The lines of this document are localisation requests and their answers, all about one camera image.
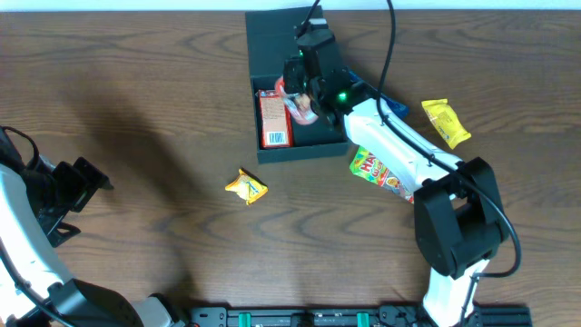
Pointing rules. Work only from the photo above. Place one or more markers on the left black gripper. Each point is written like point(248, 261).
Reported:
point(73, 183)

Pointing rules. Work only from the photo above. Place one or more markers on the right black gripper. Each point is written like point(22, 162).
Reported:
point(296, 66)

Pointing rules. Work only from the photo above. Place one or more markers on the small red Pringles can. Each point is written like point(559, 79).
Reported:
point(298, 105)

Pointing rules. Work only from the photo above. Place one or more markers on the red and white carton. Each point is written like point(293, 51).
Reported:
point(275, 120)

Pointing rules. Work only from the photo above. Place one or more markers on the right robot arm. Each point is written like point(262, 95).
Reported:
point(459, 219)

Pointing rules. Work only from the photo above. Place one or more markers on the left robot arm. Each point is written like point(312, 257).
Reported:
point(37, 288)

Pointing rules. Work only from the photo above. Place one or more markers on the blue snack bar wrapper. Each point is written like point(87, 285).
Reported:
point(399, 109)

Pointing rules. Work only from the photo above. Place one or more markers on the Haribo gummy worms bag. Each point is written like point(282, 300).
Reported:
point(367, 166)

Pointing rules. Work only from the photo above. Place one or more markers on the small orange yellow snack bag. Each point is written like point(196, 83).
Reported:
point(247, 188)

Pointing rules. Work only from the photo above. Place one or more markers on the yellow snack packet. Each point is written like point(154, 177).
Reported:
point(445, 121)

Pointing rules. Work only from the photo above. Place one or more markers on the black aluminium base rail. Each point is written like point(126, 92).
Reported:
point(383, 316)

